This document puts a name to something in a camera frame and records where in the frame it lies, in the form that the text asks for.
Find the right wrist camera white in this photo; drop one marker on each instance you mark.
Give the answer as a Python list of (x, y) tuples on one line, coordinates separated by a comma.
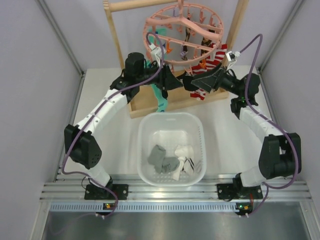
[(231, 57)]

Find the black striped sock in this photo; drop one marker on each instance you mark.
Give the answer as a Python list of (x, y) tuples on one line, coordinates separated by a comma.
[(187, 82)]

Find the white sock in basket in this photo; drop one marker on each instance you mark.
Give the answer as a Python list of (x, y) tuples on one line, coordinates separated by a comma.
[(187, 162)]

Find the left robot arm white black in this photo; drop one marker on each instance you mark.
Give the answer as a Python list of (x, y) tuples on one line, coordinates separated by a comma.
[(80, 141)]

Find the white plastic laundry basket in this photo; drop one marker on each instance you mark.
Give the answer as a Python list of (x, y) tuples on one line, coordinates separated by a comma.
[(169, 130)]

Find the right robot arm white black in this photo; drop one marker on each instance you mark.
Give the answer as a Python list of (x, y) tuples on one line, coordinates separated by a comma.
[(280, 154)]

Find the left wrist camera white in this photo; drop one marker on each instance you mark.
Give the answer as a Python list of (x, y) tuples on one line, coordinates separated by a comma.
[(156, 53)]

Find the orange clothes peg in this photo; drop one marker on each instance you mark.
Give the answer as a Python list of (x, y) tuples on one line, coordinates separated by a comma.
[(168, 48), (202, 64)]

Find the black sock white stripes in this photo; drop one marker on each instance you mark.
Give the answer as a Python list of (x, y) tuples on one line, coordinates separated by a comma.
[(164, 93)]

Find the green sock left hanging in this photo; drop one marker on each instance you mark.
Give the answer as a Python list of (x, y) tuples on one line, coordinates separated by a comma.
[(155, 38)]

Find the grey sock in basket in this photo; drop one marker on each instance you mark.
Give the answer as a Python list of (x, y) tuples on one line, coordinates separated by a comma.
[(162, 164)]

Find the aluminium mounting rail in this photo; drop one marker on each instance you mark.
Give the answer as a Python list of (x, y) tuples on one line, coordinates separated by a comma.
[(67, 188)]

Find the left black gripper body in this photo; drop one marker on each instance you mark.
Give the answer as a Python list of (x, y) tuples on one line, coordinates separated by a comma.
[(162, 81)]

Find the perforated grey cable duct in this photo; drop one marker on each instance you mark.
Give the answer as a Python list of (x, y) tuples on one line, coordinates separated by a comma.
[(150, 207)]

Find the green sock hanging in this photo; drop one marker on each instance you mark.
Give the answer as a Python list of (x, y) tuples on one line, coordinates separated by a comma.
[(155, 38), (162, 102)]

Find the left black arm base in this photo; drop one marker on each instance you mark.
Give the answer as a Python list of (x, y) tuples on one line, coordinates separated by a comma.
[(93, 192)]

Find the pink round clip hanger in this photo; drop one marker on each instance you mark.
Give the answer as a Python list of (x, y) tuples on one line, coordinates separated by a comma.
[(187, 24)]

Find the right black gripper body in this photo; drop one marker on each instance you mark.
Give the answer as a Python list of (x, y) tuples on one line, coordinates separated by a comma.
[(223, 80)]

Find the wooden drying rack frame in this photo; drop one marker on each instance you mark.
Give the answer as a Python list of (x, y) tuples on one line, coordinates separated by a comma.
[(145, 102)]

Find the purple clothes peg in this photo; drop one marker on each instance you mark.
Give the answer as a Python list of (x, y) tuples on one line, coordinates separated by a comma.
[(184, 51)]

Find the red white striped sock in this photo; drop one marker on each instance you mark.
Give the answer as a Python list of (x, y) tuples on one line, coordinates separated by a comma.
[(211, 62)]

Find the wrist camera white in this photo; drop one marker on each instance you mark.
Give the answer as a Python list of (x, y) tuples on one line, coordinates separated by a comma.
[(231, 57), (156, 53)]

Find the green sock right hanging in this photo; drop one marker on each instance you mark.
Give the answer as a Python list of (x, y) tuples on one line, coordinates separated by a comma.
[(162, 102)]

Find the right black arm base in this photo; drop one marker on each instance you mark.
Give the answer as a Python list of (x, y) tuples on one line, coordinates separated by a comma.
[(228, 192)]

